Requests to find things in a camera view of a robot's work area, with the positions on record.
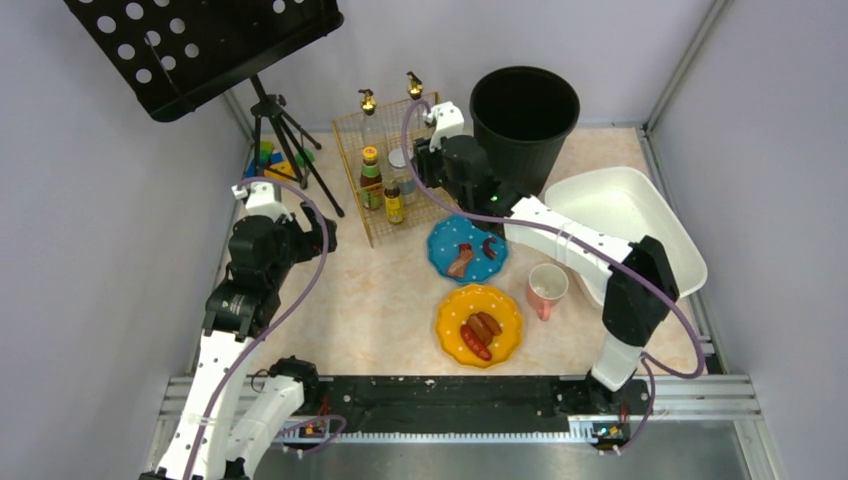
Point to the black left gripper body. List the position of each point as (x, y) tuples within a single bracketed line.
[(315, 225)]

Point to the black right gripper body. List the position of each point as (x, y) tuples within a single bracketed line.
[(424, 162)]

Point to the silver lid shaker jar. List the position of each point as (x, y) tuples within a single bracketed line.
[(402, 176)]

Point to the small yellow spice bottle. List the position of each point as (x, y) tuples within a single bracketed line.
[(393, 202)]

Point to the yellow cap sauce bottle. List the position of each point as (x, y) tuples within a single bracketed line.
[(370, 180)]

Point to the clear bottle gold pump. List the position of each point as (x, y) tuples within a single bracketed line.
[(419, 126), (372, 127)]

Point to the yellow dotted plate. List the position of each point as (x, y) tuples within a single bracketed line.
[(457, 306)]

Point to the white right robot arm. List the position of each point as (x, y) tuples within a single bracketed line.
[(640, 289)]

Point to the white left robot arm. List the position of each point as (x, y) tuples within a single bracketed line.
[(211, 441)]

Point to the blue dotted plate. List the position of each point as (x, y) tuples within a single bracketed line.
[(442, 248)]

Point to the yellow toy block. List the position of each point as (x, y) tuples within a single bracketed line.
[(281, 171)]

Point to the blue toy block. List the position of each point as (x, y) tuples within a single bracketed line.
[(257, 167)]

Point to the black plastic trash bin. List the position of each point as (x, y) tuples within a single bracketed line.
[(522, 116)]

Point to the curved dark sausage piece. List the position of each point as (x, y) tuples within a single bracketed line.
[(487, 248)]

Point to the lime green toy block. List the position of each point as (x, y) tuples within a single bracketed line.
[(266, 149)]

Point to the black tripod stand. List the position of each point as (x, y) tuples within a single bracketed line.
[(271, 109)]

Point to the pink mug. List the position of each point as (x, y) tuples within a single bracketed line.
[(546, 285)]

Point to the brown sausage middle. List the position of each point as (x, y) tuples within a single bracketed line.
[(480, 330)]

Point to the brown sausage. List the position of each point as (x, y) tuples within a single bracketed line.
[(490, 322), (480, 330)]

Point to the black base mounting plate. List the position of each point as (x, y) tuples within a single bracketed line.
[(499, 404)]

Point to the brown sausage rear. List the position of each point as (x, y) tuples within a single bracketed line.
[(490, 322)]

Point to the red sausage front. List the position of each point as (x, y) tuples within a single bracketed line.
[(474, 343)]

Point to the white plastic basin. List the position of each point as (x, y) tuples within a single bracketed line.
[(623, 202)]

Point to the black perforated music stand tray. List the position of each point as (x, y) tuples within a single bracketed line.
[(178, 55)]

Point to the yellow wire rack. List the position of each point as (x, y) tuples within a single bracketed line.
[(350, 143)]

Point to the aluminium frame rail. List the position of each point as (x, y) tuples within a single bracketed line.
[(709, 398)]

